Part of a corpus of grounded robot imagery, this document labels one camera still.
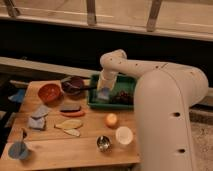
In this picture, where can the orange plastic bowl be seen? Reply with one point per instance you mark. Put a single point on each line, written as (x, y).
(49, 93)

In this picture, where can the dark grape bunch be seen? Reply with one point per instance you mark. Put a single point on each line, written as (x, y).
(122, 97)

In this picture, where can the yellow banana toy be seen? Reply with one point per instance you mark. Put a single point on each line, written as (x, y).
(69, 124)

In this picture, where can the blue cup with utensil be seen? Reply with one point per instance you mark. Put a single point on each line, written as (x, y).
(19, 150)

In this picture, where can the grey blue cloth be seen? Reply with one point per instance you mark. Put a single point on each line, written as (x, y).
(37, 119)

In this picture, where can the small metal cup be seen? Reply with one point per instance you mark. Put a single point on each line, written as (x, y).
(103, 143)

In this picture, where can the green plastic tray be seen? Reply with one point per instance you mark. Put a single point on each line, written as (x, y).
(123, 83)

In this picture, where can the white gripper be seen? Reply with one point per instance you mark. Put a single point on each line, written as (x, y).
(106, 79)

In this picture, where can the white plastic cup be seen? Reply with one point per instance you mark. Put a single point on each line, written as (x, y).
(124, 135)

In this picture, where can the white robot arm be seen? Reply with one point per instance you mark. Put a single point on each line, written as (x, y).
(163, 94)

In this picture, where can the blue cloth at table edge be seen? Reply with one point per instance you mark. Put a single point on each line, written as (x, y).
(18, 96)

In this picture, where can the blue sponge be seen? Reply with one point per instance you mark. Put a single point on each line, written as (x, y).
(103, 94)

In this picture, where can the black spoon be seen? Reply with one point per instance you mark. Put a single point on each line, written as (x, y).
(85, 88)

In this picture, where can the small cream shell piece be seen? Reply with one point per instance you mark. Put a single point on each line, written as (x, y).
(73, 132)

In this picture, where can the orange fruit toy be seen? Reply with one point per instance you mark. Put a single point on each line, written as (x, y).
(111, 120)

